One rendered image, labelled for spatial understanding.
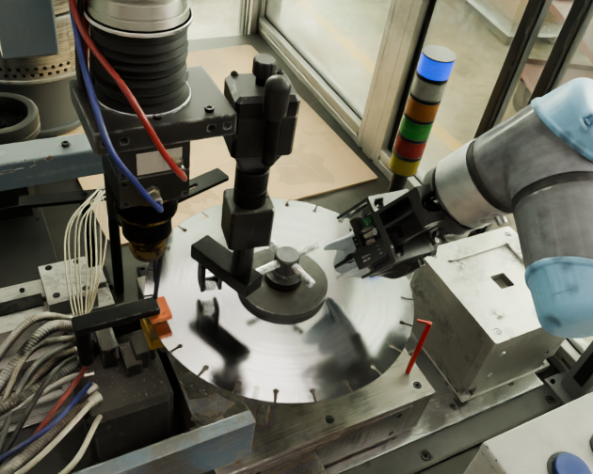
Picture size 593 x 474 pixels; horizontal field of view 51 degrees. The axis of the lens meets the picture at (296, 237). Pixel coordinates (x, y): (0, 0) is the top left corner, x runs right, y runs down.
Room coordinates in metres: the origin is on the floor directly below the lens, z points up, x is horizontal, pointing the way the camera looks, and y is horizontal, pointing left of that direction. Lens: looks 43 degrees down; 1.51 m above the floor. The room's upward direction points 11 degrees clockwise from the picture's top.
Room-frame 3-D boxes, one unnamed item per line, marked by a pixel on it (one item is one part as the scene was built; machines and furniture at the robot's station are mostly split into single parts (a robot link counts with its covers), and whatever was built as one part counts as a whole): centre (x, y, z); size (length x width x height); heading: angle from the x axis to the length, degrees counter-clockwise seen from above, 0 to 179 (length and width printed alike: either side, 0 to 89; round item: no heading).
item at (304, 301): (0.52, 0.01, 0.96); 0.11 x 0.11 x 0.03
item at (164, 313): (0.41, 0.17, 0.95); 0.10 x 0.03 x 0.07; 124
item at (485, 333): (0.66, -0.31, 0.82); 0.18 x 0.18 x 0.15; 34
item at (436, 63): (0.79, -0.14, 1.14); 0.05 x 0.04 x 0.03; 34
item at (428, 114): (0.79, -0.14, 1.08); 0.05 x 0.04 x 0.03; 34
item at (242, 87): (0.46, 0.05, 1.17); 0.06 x 0.05 x 0.20; 115
